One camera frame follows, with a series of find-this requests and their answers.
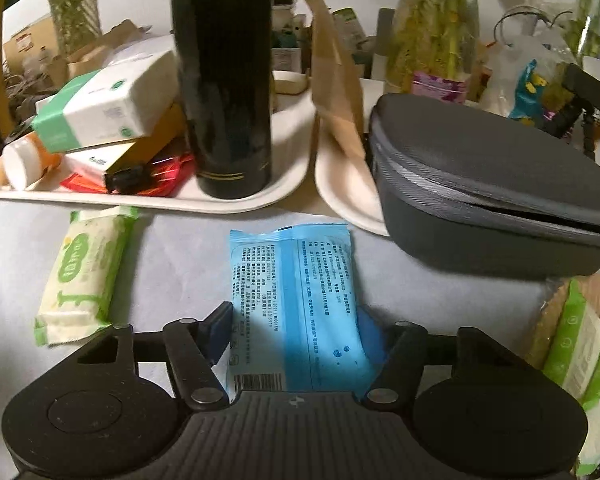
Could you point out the brown paper bag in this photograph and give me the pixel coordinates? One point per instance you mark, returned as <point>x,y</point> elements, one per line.
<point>330,85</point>

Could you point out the green wipes packet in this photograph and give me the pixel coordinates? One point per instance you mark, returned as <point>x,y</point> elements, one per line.
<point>80,280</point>

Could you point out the round-cornered white tray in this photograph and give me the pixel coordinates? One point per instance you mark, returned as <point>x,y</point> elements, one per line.
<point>345,185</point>

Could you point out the blue wipes packet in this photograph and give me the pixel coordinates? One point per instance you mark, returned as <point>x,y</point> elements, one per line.
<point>290,300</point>

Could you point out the large green white packet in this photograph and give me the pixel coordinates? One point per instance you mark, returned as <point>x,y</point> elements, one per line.
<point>580,360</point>

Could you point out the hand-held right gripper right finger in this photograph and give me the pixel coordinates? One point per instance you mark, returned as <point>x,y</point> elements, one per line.
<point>372,337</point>

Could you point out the red foil packet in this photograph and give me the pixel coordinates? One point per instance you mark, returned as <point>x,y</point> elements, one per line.
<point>169,170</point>

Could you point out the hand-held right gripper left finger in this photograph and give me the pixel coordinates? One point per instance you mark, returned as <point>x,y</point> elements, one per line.
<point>220,330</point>

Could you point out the long white tray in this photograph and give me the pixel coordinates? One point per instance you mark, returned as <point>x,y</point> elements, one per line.
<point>290,160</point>

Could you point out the flat white printed box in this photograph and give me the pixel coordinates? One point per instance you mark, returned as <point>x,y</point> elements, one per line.
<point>97,162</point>

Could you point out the black thermos bottle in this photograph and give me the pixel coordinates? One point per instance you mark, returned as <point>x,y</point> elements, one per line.
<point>220,85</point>

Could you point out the white capped bottle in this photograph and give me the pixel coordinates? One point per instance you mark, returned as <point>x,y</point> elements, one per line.
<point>22,162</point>

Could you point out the small plain cardboard box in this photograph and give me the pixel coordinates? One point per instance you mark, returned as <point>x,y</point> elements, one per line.
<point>30,42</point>

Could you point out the glass vase with purple label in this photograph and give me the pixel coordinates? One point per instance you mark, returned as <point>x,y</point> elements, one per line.
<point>432,35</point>

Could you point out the green white tissue box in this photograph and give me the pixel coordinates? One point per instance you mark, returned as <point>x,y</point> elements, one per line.
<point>105,105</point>

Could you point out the dark grey zip case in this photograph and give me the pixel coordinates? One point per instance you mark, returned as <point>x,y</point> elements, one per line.
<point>480,170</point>

